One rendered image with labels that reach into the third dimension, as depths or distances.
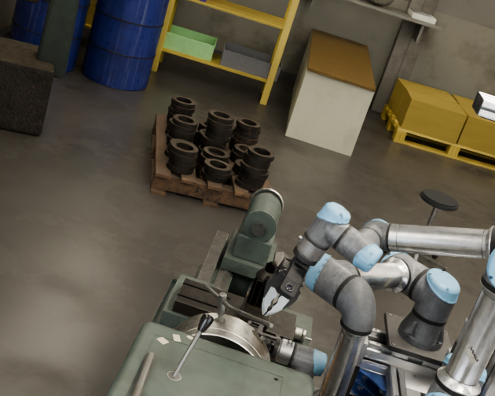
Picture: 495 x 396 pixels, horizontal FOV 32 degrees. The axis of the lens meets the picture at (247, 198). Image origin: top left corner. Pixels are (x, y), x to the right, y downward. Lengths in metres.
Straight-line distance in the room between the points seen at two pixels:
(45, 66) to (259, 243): 3.43
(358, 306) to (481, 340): 0.43
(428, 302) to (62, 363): 2.03
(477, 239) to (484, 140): 7.47
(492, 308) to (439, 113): 7.40
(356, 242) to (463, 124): 7.40
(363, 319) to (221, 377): 0.50
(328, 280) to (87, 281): 2.61
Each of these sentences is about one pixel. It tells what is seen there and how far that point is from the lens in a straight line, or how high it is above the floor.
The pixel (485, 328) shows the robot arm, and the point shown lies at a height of 1.58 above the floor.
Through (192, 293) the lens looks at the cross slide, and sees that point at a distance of 3.07.
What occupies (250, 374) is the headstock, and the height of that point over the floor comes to 1.26.
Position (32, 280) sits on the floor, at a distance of 4.81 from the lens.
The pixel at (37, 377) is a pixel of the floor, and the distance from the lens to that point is 4.12.
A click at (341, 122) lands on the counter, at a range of 8.33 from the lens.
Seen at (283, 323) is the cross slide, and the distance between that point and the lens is 3.08.
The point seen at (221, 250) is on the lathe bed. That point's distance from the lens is 3.67.
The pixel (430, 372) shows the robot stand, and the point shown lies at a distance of 2.91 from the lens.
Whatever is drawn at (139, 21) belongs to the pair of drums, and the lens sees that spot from 8.09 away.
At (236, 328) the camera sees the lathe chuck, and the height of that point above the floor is 1.24.
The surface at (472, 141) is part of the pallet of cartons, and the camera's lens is 9.65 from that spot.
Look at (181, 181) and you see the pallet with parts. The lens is 6.17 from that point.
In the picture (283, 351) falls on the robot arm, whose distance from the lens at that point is 2.66.
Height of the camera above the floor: 2.45
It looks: 22 degrees down
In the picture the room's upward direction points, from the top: 18 degrees clockwise
